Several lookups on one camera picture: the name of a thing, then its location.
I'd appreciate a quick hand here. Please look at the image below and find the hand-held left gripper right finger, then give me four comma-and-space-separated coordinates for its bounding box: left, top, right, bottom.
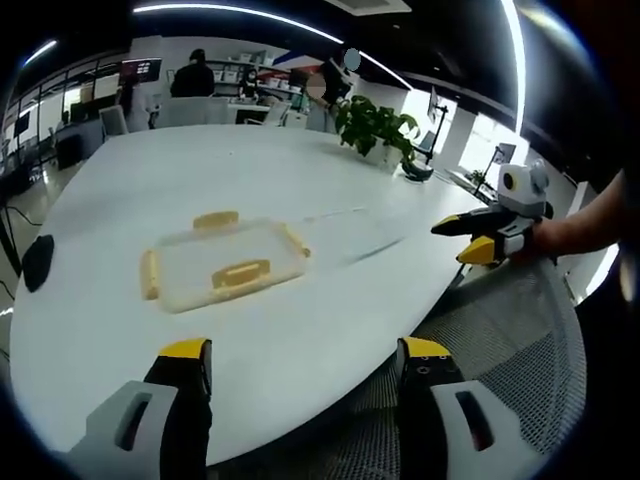
397, 336, 531, 480

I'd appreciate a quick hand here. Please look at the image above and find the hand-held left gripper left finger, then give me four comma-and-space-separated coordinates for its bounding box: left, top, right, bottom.
67, 338, 214, 480

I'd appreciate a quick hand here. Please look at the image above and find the person's right hand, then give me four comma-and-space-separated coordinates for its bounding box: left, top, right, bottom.
514, 217, 566, 267

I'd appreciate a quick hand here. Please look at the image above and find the grey mesh office chair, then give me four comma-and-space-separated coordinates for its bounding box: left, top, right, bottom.
319, 257, 587, 480

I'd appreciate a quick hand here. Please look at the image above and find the green potted plant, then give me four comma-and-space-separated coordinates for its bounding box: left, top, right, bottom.
333, 93, 422, 170

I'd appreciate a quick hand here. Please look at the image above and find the clear box with yellow latches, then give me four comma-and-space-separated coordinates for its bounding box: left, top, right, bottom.
140, 209, 312, 315

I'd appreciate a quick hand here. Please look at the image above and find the black pouch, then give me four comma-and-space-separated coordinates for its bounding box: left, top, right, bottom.
23, 233, 56, 294

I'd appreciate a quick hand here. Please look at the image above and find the long ceiling light strip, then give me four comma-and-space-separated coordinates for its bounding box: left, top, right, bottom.
132, 3, 414, 91

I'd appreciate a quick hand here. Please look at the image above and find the white office chair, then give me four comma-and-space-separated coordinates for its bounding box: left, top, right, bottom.
98, 104, 132, 137

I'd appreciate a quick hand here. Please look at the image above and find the wall screen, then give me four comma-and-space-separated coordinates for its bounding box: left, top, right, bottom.
121, 57, 165, 84

